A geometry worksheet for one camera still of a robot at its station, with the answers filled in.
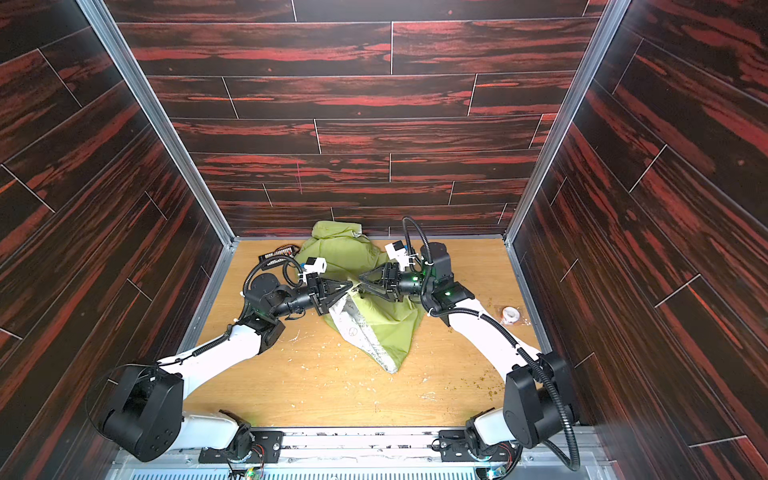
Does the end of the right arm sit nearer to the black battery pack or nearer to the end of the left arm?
the end of the left arm

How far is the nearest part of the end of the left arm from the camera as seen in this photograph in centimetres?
68

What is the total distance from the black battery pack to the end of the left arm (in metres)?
0.47

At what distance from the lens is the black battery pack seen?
1.13 metres
